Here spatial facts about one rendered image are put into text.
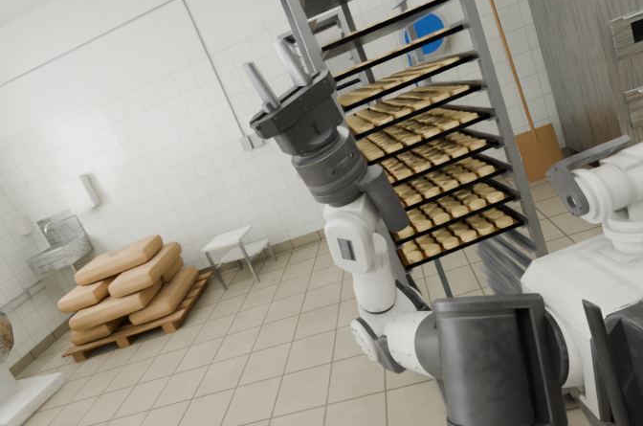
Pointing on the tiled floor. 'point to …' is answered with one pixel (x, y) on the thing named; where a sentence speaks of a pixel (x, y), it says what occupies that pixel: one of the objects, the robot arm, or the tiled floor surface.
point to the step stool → (236, 251)
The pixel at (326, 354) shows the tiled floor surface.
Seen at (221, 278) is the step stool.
